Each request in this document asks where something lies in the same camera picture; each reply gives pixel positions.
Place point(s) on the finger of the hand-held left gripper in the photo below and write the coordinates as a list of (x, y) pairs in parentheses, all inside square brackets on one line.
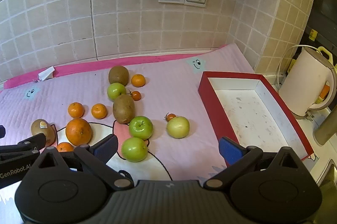
[(25, 146), (2, 131)]

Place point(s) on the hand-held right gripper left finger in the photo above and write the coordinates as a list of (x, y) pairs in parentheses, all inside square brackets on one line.
[(106, 147)]

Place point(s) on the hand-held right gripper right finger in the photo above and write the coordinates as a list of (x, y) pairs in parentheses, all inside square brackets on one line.
[(229, 151)]

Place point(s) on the green apple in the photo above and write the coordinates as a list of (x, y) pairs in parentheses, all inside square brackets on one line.
[(116, 91), (140, 127), (134, 149)]

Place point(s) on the large orange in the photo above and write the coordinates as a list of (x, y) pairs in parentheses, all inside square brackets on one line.
[(78, 131)]

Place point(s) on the small mandarin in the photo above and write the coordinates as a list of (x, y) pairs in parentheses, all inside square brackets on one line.
[(99, 111), (138, 80), (64, 147), (76, 110)]

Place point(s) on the red cardboard box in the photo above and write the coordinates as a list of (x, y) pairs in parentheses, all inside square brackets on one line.
[(208, 97)]

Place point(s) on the brown kiwi with sticker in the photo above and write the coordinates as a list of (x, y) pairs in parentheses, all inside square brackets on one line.
[(42, 131)]

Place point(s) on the pale yellow-green apple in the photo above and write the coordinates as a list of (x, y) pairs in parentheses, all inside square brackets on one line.
[(178, 127)]

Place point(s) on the cherry tomato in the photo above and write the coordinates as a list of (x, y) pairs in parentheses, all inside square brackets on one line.
[(171, 116), (136, 95)]

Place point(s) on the folded white paper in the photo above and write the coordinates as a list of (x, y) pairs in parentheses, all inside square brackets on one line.
[(46, 74)]

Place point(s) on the pink quilted mat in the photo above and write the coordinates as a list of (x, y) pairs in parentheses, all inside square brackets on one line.
[(163, 73)]

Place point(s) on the glass jar white lid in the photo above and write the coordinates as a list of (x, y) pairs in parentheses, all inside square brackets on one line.
[(326, 129)]

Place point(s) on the white electric kettle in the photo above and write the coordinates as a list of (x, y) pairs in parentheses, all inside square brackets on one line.
[(305, 81)]

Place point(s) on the steel sink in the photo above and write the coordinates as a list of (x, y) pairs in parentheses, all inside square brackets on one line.
[(330, 181)]

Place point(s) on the yellow tag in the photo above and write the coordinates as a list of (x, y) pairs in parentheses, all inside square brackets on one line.
[(312, 34)]

